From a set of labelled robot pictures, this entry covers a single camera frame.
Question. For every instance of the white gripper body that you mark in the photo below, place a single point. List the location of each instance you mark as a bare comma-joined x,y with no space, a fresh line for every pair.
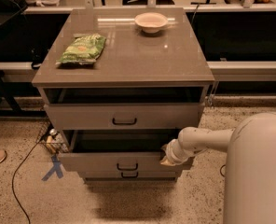
172,154

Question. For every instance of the grey drawer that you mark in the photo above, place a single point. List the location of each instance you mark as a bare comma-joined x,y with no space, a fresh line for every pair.
129,174
120,150
110,117

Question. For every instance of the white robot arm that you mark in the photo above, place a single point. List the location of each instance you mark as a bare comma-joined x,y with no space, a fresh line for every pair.
250,178

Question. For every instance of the grey top drawer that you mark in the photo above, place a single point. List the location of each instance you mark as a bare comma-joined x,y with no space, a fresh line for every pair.
110,117

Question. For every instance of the grey drawer cabinet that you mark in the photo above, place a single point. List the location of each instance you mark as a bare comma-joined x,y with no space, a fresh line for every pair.
135,68

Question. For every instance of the grey bottom drawer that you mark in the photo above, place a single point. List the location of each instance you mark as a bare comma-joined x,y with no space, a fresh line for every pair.
129,174

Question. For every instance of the blue tape cross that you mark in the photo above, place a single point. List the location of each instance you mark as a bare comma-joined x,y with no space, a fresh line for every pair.
54,170

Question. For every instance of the white bowl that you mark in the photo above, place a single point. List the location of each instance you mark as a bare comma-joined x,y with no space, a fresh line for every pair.
151,22

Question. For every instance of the green chip bag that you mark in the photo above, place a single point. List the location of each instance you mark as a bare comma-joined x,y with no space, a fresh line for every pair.
85,49

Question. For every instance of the wire basket with bottles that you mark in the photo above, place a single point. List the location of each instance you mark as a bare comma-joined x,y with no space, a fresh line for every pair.
51,139

